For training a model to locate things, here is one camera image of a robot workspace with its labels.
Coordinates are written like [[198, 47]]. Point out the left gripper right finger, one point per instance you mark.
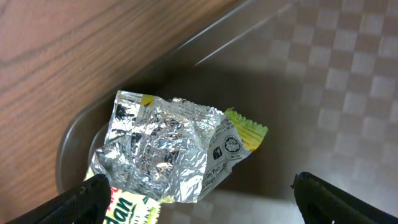
[[321, 202]]

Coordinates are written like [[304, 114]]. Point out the yellow silver snack wrapper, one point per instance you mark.
[[159, 151]]

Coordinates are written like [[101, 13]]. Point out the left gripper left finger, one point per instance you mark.
[[85, 204]]

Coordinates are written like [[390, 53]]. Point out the dark brown serving tray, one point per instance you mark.
[[321, 75]]

